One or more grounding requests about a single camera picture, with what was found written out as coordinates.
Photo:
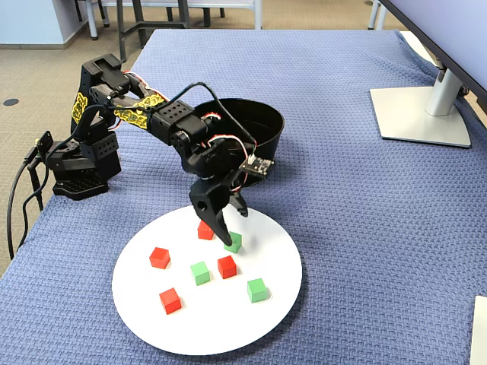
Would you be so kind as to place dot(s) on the computer monitor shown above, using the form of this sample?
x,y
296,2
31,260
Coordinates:
x,y
456,30

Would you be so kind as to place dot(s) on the black metal bucket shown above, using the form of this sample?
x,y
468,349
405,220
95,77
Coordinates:
x,y
274,129

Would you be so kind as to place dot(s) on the white table with leg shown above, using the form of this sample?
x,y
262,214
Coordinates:
x,y
258,19

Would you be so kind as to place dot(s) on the dark grey chair legs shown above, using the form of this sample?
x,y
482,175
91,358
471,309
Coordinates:
x,y
207,17

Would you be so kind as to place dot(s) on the green cube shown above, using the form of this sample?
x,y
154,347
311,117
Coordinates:
x,y
200,273
236,245
256,291

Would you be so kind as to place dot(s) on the black chair frame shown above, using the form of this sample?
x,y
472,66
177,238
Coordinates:
x,y
104,17

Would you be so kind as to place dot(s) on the small camera circuit board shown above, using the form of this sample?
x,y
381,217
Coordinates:
x,y
258,165

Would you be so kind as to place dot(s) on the dark grey table frame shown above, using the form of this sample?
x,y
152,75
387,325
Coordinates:
x,y
121,38

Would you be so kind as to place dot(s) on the light grey furniture leg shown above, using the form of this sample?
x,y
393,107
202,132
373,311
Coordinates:
x,y
93,23

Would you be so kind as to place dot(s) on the red cube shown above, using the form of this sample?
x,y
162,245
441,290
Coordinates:
x,y
159,258
227,267
169,300
203,232

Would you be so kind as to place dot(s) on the white round plate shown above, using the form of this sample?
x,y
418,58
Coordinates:
x,y
228,323

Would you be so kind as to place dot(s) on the blue woven table cloth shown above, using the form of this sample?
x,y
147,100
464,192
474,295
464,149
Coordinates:
x,y
342,228

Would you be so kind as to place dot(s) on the black round floor outlet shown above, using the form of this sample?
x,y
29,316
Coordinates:
x,y
11,102

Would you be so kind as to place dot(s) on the silver monitor stand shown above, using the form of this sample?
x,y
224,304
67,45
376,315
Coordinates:
x,y
418,121

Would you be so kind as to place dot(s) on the white flat board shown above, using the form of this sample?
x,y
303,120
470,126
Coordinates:
x,y
480,334

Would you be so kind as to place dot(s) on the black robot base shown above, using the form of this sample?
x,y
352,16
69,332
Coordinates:
x,y
76,167

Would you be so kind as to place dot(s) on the light grey table legs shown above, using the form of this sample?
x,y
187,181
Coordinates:
x,y
372,19

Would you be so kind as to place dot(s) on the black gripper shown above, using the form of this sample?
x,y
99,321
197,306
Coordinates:
x,y
208,201

